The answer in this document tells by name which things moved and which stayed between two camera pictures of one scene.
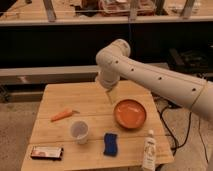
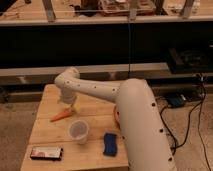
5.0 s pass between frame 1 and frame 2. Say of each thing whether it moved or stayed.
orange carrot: stayed
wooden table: stayed
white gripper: moved
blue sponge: stayed
